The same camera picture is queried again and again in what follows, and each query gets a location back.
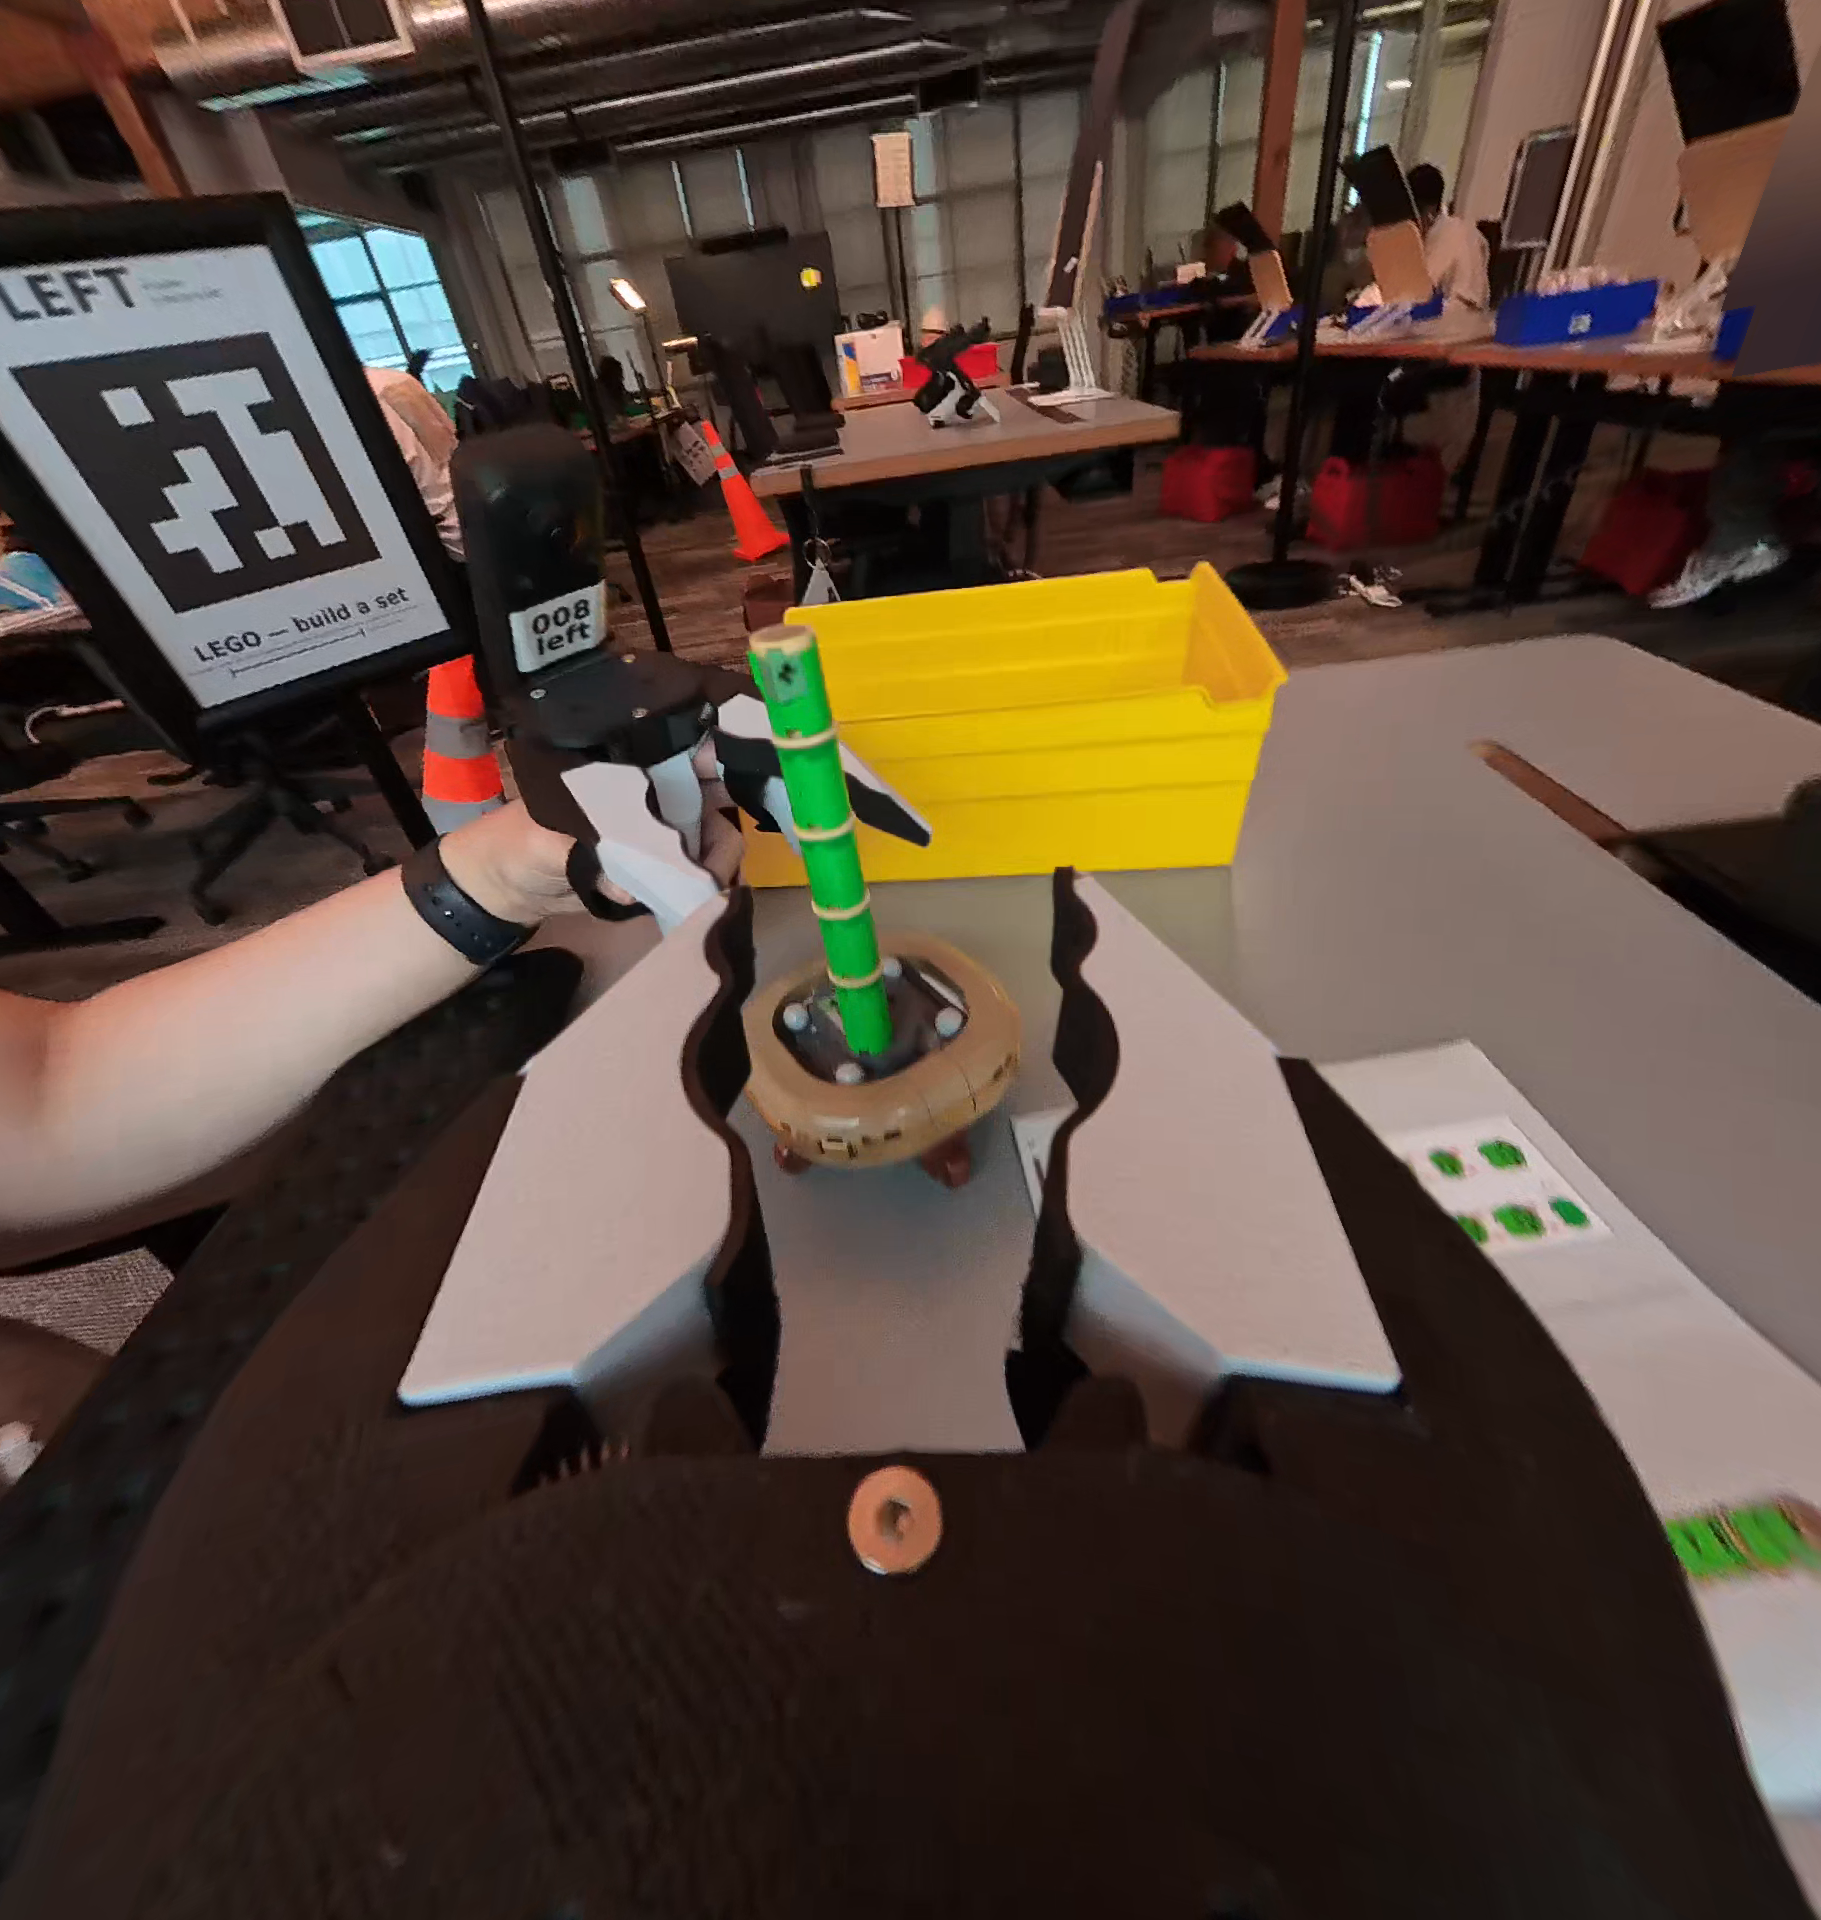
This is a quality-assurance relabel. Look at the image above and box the black stand pole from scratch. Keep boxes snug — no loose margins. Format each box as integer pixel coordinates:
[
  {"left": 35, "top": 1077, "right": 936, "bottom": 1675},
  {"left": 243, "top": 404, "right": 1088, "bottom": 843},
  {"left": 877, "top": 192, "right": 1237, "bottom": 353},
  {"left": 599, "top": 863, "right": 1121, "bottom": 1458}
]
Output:
[
  {"left": 460, "top": 0, "right": 676, "bottom": 653},
  {"left": 1231, "top": 0, "right": 1370, "bottom": 609}
]

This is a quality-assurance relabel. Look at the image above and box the blue plastic bin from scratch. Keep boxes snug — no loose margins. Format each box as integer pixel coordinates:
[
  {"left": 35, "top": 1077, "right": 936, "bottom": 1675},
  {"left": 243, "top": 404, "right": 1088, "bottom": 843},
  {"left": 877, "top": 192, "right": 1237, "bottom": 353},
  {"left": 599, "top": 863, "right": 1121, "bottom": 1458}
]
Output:
[{"left": 1495, "top": 277, "right": 1664, "bottom": 348}]

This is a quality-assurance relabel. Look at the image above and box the tan brick pot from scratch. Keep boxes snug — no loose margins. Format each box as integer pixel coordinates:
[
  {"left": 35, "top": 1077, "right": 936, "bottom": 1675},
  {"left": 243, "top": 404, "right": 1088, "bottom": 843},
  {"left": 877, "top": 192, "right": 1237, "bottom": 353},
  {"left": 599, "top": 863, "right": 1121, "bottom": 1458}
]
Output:
[{"left": 740, "top": 931, "right": 1027, "bottom": 1189}]

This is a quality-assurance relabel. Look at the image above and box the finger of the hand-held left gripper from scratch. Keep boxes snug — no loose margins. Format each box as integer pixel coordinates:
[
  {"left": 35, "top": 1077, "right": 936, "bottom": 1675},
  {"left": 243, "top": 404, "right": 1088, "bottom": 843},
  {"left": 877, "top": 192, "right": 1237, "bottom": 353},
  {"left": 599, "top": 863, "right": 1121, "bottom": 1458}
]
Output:
[{"left": 711, "top": 693, "right": 936, "bottom": 852}]

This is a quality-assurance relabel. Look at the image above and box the building instruction booklet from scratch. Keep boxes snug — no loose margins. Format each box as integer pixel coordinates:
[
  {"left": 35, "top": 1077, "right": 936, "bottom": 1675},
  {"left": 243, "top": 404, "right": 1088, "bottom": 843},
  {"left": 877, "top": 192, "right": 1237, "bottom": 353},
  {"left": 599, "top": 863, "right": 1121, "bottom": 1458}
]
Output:
[{"left": 1008, "top": 1034, "right": 1821, "bottom": 1824}]

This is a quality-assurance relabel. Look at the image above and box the long wood-edged desk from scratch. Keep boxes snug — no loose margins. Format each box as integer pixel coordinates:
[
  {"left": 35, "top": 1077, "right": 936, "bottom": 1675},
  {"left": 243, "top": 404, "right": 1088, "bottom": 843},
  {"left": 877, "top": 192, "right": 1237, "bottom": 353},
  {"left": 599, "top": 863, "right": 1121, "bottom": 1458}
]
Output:
[{"left": 1188, "top": 322, "right": 1821, "bottom": 601}]

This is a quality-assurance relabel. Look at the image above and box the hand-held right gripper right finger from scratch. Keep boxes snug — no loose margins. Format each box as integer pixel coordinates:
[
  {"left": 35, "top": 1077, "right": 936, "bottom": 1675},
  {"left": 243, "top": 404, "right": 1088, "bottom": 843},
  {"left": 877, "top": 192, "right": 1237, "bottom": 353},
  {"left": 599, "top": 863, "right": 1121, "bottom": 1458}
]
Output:
[{"left": 1004, "top": 867, "right": 1407, "bottom": 1455}]

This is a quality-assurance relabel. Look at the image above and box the black wrist watch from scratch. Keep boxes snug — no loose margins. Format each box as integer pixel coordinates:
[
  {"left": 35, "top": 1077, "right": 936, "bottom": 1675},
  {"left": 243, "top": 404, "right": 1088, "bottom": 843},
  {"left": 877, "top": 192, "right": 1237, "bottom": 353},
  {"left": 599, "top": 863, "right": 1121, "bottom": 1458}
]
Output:
[{"left": 400, "top": 834, "right": 541, "bottom": 969}]

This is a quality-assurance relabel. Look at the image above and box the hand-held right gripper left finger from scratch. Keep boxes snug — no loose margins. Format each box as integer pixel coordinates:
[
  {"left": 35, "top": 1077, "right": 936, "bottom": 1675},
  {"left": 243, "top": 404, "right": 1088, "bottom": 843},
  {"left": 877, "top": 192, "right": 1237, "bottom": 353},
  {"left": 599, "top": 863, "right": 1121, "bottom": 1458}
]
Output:
[{"left": 397, "top": 886, "right": 777, "bottom": 1455}]

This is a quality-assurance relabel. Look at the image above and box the black device with green light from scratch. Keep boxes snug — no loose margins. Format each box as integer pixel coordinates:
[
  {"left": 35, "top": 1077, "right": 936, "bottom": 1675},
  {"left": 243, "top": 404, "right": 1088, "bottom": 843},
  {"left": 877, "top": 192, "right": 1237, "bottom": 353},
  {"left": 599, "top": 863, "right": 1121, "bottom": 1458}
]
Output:
[{"left": 1601, "top": 823, "right": 1821, "bottom": 1039}]

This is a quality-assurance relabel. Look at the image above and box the person's left forearm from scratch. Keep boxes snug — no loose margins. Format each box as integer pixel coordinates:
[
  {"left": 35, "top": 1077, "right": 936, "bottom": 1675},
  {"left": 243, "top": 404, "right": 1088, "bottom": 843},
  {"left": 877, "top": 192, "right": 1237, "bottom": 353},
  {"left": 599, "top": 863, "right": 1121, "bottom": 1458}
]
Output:
[{"left": 0, "top": 856, "right": 470, "bottom": 1276}]

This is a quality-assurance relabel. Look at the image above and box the orange traffic cone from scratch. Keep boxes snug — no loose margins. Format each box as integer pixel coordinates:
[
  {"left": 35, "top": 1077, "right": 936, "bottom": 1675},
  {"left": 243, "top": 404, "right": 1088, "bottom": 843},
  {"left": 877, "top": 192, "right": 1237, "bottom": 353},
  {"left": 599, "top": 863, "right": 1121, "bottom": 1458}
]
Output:
[
  {"left": 697, "top": 418, "right": 794, "bottom": 567},
  {"left": 421, "top": 650, "right": 511, "bottom": 838}
]

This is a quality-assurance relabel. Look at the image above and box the grey wood-edged desk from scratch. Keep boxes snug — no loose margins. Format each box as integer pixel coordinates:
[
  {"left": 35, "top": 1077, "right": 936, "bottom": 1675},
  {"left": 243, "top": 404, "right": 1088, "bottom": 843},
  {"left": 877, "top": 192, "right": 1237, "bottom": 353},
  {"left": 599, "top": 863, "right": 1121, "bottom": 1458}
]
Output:
[{"left": 752, "top": 380, "right": 1185, "bottom": 588}]

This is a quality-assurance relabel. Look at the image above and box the green brick bamboo stalk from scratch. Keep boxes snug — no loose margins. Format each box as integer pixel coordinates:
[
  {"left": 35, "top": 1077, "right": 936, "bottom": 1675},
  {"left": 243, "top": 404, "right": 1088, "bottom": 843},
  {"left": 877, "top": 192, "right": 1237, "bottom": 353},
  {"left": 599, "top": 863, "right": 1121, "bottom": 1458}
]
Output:
[{"left": 745, "top": 622, "right": 899, "bottom": 1059}]

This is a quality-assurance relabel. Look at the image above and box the black screen on stand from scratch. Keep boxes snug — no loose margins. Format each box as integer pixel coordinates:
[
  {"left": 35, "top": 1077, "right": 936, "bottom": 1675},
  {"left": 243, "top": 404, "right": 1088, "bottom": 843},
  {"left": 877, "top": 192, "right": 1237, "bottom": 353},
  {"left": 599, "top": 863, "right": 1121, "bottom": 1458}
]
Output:
[{"left": 662, "top": 229, "right": 840, "bottom": 463}]

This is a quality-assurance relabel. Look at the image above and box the red bag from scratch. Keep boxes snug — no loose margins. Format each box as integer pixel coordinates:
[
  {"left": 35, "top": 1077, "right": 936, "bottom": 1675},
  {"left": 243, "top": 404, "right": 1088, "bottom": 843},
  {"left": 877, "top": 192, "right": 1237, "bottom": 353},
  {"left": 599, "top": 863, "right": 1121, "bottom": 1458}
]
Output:
[
  {"left": 1305, "top": 450, "right": 1452, "bottom": 553},
  {"left": 1577, "top": 466, "right": 1713, "bottom": 597},
  {"left": 1156, "top": 440, "right": 1260, "bottom": 523}
]

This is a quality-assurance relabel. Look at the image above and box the yellow plastic bin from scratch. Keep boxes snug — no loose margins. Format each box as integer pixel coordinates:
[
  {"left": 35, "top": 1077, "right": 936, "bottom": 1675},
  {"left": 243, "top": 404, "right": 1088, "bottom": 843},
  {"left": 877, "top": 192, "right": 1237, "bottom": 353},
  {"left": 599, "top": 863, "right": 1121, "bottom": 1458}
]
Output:
[{"left": 737, "top": 562, "right": 1289, "bottom": 889}]

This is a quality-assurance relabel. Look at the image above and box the framed black-white marker sign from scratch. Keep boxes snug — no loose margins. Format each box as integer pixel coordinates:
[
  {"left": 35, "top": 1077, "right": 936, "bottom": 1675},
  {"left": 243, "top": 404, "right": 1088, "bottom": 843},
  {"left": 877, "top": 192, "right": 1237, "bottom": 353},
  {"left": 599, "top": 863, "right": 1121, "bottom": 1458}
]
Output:
[{"left": 0, "top": 192, "right": 474, "bottom": 766}]

